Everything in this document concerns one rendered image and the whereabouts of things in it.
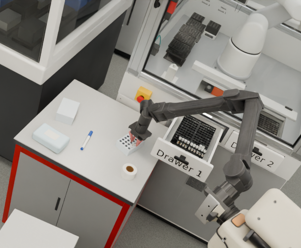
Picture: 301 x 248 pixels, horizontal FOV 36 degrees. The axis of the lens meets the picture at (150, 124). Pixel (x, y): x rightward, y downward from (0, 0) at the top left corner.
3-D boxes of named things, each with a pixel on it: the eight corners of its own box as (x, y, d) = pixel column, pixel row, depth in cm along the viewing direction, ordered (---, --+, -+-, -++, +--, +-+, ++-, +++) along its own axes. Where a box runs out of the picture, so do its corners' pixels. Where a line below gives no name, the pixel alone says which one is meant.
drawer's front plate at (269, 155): (274, 172, 239) (284, 158, 232) (224, 146, 242) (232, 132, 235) (274, 170, 241) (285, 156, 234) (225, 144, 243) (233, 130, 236)
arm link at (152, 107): (159, 106, 205) (167, 119, 211) (158, 90, 214) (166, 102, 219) (135, 115, 209) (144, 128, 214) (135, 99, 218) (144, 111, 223)
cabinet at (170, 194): (226, 261, 292) (290, 182, 241) (85, 184, 300) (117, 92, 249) (253, 169, 365) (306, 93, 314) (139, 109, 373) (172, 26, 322)
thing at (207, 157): (202, 176, 218) (208, 168, 214) (155, 151, 220) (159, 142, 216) (222, 130, 249) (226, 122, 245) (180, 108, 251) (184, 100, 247)
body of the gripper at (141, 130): (135, 123, 223) (140, 112, 218) (151, 136, 219) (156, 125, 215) (127, 128, 218) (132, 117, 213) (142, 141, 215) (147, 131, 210)
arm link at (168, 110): (237, 96, 184) (246, 114, 190) (239, 86, 187) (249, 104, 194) (147, 109, 207) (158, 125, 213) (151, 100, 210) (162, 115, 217)
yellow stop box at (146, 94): (145, 106, 242) (149, 96, 237) (133, 100, 242) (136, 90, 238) (148, 101, 246) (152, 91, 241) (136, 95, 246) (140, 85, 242)
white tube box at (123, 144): (127, 156, 222) (129, 151, 220) (114, 145, 225) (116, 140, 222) (142, 145, 231) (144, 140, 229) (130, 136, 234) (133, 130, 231)
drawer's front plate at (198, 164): (203, 182, 217) (213, 168, 210) (149, 154, 220) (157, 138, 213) (204, 180, 219) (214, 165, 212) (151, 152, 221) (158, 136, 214)
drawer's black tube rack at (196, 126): (200, 162, 224) (205, 153, 220) (168, 145, 226) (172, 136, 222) (211, 137, 241) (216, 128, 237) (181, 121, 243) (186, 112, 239)
